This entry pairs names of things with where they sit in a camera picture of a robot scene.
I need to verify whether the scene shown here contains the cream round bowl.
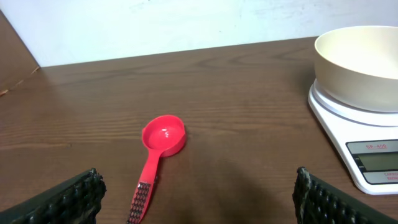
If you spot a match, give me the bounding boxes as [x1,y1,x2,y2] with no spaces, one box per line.
[314,26,397,113]

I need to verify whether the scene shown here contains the white digital kitchen scale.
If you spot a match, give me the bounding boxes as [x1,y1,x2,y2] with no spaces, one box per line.
[308,81,397,195]

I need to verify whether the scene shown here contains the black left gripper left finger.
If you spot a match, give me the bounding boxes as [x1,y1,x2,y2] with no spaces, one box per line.
[1,168,106,224]

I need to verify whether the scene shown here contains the red plastic measuring scoop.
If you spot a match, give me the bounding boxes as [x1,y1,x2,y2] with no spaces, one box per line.
[127,114,187,223]

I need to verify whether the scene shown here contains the wooden side panel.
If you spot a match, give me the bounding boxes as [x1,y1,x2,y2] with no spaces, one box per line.
[1,11,40,96]

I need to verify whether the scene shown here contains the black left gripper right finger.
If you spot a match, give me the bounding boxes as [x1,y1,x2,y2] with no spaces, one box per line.
[292,167,397,224]

